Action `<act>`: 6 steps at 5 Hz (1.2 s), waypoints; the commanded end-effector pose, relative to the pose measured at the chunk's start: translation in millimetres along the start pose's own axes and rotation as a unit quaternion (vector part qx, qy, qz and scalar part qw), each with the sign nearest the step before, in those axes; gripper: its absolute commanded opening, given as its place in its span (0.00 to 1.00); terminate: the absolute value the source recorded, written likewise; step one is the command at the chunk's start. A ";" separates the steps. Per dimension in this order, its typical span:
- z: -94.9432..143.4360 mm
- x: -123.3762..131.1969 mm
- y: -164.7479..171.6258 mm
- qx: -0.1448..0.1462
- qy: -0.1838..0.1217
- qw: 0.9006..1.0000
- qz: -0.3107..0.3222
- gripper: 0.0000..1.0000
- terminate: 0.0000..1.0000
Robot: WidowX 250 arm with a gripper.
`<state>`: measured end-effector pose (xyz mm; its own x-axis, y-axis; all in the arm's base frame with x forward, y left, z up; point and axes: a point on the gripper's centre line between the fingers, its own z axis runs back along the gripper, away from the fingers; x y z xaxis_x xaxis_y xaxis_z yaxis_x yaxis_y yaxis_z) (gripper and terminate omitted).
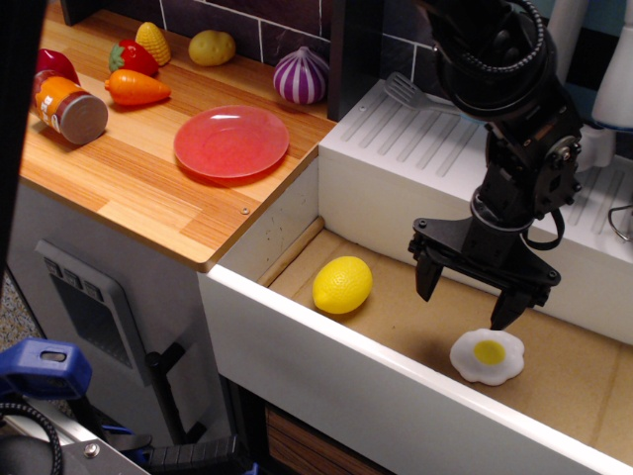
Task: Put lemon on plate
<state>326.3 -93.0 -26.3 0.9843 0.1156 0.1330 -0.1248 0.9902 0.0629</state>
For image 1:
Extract orange toy carrot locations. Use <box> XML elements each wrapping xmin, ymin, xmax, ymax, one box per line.
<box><xmin>104</xmin><ymin>69</ymin><xmax>171</xmax><ymax>106</ymax></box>

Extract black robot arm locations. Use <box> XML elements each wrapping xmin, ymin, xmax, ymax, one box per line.
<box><xmin>409</xmin><ymin>1</ymin><xmax>583</xmax><ymax>331</ymax></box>

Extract metal whisk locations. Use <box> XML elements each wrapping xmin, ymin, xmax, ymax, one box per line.
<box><xmin>607</xmin><ymin>204</ymin><xmax>632</xmax><ymax>242</ymax></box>

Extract blue clamp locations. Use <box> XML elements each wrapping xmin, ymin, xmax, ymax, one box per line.
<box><xmin>1</xmin><ymin>337</ymin><xmax>92</xmax><ymax>400</ymax></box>

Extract purple striped toy onion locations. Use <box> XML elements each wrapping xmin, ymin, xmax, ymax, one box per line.
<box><xmin>273</xmin><ymin>47</ymin><xmax>329</xmax><ymax>105</ymax></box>

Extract grey oven door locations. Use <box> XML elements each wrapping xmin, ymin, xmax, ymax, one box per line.
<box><xmin>35</xmin><ymin>239</ymin><xmax>150</xmax><ymax>387</ymax></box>

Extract yellow toy lemon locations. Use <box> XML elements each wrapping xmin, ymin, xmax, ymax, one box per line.
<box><xmin>313</xmin><ymin>256</ymin><xmax>373</xmax><ymax>315</ymax></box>

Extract black braided cable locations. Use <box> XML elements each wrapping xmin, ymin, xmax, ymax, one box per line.
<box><xmin>0</xmin><ymin>401</ymin><xmax>64</xmax><ymax>475</ymax></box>

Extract red toy strawberry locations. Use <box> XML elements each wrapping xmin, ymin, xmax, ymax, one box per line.
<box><xmin>108</xmin><ymin>40</ymin><xmax>159</xmax><ymax>76</ymax></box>

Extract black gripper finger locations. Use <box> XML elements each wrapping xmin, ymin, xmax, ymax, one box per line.
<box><xmin>490</xmin><ymin>290</ymin><xmax>532</xmax><ymax>331</ymax></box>
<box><xmin>415</xmin><ymin>250</ymin><xmax>444</xmax><ymax>302</ymax></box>

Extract black oven door handle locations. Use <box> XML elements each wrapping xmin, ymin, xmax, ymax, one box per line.
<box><xmin>144</xmin><ymin>342</ymin><xmax>207</xmax><ymax>445</ymax></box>

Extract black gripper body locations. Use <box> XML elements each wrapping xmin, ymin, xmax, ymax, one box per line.
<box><xmin>408</xmin><ymin>217</ymin><xmax>561</xmax><ymax>298</ymax></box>

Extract red plastic plate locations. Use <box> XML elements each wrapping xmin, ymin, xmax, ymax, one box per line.
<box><xmin>173</xmin><ymin>105</ymin><xmax>290</xmax><ymax>179</ymax></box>

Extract yellow toy corn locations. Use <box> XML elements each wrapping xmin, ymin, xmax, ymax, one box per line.
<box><xmin>136</xmin><ymin>22</ymin><xmax>171</xmax><ymax>66</ymax></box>

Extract grey spatula blue handle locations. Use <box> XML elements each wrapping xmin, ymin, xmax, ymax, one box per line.
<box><xmin>384</xmin><ymin>71</ymin><xmax>461</xmax><ymax>115</ymax></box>

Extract red toy pepper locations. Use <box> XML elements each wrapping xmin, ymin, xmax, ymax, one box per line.
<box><xmin>36</xmin><ymin>48</ymin><xmax>80</xmax><ymax>85</ymax></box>

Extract white toy sink unit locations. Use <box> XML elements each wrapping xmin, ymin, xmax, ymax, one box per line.
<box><xmin>199</xmin><ymin>85</ymin><xmax>632</xmax><ymax>474</ymax></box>

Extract white bottle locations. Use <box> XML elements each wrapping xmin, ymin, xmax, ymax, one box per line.
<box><xmin>592</xmin><ymin>0</ymin><xmax>632</xmax><ymax>132</ymax></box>

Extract orange labelled toy can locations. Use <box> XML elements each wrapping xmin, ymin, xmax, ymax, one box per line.
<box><xmin>31</xmin><ymin>70</ymin><xmax>109</xmax><ymax>145</ymax></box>

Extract white toy fried egg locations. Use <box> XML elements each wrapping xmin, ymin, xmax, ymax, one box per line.
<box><xmin>449</xmin><ymin>329</ymin><xmax>525</xmax><ymax>386</ymax></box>

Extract grey toy faucet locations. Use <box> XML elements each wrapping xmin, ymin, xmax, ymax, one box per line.
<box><xmin>577</xmin><ymin>124</ymin><xmax>616</xmax><ymax>172</ymax></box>

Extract yellow toy potato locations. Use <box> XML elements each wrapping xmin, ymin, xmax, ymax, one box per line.
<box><xmin>188</xmin><ymin>30</ymin><xmax>236</xmax><ymax>67</ymax></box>

